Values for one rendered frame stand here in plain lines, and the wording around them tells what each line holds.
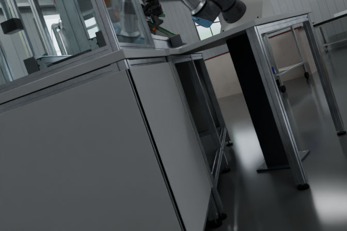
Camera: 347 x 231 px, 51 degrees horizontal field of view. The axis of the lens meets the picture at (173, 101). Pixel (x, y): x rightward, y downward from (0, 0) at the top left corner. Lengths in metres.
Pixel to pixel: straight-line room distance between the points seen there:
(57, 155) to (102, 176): 0.16
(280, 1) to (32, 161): 10.19
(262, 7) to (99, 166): 1.40
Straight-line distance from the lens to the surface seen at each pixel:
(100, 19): 1.17
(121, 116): 1.13
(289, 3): 10.99
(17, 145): 1.30
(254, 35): 1.80
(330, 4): 10.70
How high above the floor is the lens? 0.74
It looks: 4 degrees down
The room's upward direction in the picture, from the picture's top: 19 degrees counter-clockwise
